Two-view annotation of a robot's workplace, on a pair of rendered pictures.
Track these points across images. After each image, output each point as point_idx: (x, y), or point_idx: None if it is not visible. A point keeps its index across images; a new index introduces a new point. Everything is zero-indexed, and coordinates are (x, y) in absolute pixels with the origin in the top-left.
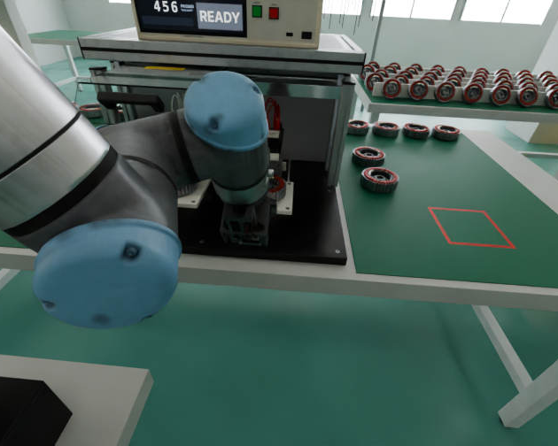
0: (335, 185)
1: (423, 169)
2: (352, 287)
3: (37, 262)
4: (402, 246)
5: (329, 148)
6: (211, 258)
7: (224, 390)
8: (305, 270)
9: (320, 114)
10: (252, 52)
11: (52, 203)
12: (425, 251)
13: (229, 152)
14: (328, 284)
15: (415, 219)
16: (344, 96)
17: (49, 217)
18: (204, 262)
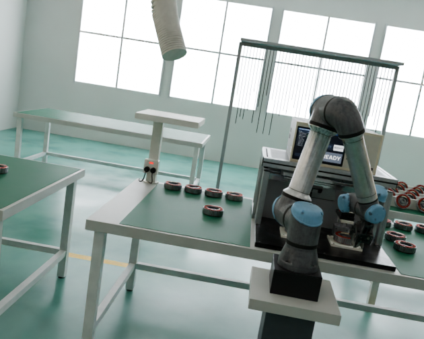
0: (380, 245)
1: None
2: (399, 280)
3: (370, 208)
4: (421, 270)
5: (374, 224)
6: (330, 260)
7: None
8: (376, 270)
9: None
10: (345, 173)
11: (375, 200)
12: None
13: (379, 202)
14: (387, 277)
15: None
16: (387, 197)
17: (373, 202)
18: (328, 261)
